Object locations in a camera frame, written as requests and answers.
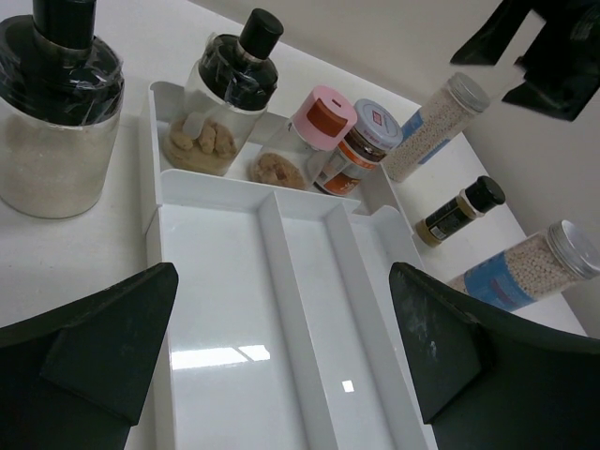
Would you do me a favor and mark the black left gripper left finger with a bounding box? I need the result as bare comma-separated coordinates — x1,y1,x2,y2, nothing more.
1,262,178,449

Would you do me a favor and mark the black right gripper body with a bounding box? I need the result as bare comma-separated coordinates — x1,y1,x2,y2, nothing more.
517,1,599,94

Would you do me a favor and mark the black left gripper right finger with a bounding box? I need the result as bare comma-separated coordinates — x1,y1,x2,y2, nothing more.
389,262,599,449

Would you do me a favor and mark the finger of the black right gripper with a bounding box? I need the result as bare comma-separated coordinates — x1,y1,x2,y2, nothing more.
502,79,598,122
450,0,543,66

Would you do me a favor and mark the white bead bottle silver lid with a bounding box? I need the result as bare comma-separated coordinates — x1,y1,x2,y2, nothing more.
382,72,490,183

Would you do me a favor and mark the small black cap spice bottle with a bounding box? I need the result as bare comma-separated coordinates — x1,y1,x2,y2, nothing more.
414,175,505,248

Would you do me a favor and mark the pink lid spice jar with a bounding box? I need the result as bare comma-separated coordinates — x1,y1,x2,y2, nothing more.
248,85,357,190

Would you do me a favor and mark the brown lump jar black cap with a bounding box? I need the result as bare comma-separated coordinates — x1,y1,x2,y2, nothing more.
162,8,284,176

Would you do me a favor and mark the sugar jar with black cap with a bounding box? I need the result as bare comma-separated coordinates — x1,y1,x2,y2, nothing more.
1,1,125,218

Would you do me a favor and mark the white plastic organizer tray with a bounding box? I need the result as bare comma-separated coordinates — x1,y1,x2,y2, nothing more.
139,82,435,449

